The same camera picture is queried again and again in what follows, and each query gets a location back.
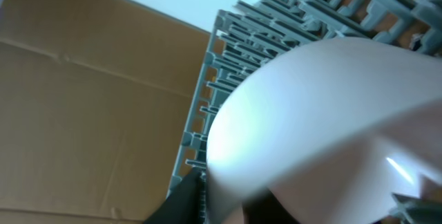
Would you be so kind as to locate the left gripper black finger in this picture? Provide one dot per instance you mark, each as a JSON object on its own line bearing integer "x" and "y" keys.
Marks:
{"x": 182, "y": 206}

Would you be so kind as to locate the brown cardboard box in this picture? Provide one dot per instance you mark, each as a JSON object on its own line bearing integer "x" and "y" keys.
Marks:
{"x": 94, "y": 98}

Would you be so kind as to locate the grey dish rack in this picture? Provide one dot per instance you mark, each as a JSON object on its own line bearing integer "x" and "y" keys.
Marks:
{"x": 257, "y": 34}

